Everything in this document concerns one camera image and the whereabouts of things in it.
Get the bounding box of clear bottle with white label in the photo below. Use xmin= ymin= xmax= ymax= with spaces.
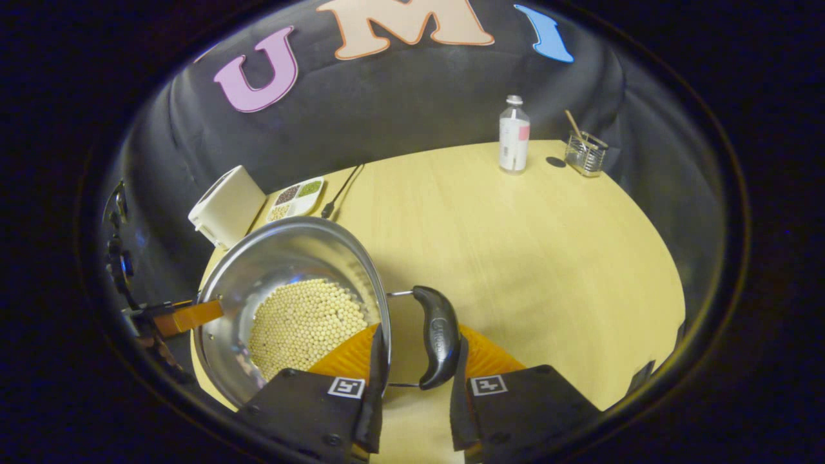
xmin=498 ymin=95 xmax=532 ymax=175

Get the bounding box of clear glass cup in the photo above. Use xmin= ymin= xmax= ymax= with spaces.
xmin=565 ymin=131 xmax=609 ymax=179

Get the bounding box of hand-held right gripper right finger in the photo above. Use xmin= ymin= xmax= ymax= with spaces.
xmin=449 ymin=325 xmax=604 ymax=464

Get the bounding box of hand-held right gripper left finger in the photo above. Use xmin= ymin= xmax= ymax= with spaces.
xmin=237 ymin=322 xmax=389 ymax=464

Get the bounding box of black backdrop cloth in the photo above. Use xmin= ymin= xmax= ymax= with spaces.
xmin=97 ymin=0 xmax=729 ymax=310

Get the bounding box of white divided bean dish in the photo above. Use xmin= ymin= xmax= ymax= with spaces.
xmin=266 ymin=176 xmax=327 ymax=224

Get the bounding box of wooden stick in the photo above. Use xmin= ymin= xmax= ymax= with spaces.
xmin=565 ymin=109 xmax=588 ymax=153

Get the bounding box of pile of yellow soybeans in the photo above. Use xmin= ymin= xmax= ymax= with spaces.
xmin=247 ymin=278 xmax=373 ymax=383

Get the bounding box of steel pot with black handle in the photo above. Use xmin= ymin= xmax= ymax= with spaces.
xmin=192 ymin=216 xmax=462 ymax=411

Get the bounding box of black power cable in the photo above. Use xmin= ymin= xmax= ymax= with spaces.
xmin=320 ymin=163 xmax=365 ymax=220

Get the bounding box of white toaster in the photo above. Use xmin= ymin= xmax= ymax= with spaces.
xmin=188 ymin=165 xmax=267 ymax=249

